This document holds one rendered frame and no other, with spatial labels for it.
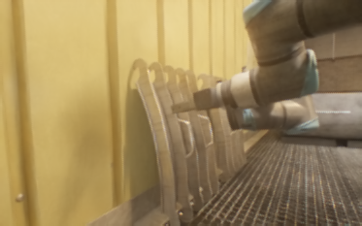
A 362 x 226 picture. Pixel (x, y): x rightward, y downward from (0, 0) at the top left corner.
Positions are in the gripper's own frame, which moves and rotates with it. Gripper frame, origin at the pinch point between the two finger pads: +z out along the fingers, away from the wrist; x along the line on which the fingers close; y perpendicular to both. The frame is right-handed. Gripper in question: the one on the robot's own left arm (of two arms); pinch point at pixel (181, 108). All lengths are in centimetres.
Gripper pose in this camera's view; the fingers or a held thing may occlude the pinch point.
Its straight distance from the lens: 56.1
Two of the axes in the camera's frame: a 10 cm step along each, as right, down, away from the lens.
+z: -8.0, 2.0, 5.6
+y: -2.1, -9.8, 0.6
